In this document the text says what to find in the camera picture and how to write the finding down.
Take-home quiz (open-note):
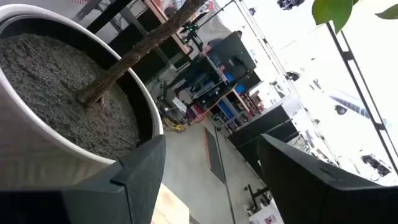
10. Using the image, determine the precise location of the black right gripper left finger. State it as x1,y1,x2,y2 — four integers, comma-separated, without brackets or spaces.
0,134,167,224

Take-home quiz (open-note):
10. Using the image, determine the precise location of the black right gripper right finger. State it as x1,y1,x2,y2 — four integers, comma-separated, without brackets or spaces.
257,133,398,224

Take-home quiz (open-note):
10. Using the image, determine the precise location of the black partition panel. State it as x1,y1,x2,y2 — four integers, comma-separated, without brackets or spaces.
228,105,299,178

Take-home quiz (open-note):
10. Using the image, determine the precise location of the dark floor mat orange edge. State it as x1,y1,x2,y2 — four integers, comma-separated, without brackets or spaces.
203,126,227,185

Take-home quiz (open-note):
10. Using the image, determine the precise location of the white plant pot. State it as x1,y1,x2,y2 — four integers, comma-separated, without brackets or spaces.
0,3,165,191

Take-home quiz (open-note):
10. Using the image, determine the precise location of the cluttered blue workbench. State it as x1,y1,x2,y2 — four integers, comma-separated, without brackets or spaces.
186,83,265,131

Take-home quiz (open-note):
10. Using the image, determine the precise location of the brown tree trunk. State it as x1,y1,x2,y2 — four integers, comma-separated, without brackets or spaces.
73,0,195,83

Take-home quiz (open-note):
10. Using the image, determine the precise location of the green potted tree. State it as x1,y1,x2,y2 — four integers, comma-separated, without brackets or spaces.
76,0,398,108

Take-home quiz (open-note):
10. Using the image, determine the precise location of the large black monitor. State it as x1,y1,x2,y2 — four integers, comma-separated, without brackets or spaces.
206,30,258,82

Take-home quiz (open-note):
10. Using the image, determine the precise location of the person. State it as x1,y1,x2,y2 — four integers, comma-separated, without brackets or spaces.
198,30,244,68

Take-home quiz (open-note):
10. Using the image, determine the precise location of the yellow cable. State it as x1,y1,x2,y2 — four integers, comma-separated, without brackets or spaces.
163,117,187,133

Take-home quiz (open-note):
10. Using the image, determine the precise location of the black frame post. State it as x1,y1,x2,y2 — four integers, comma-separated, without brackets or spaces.
325,22,398,175

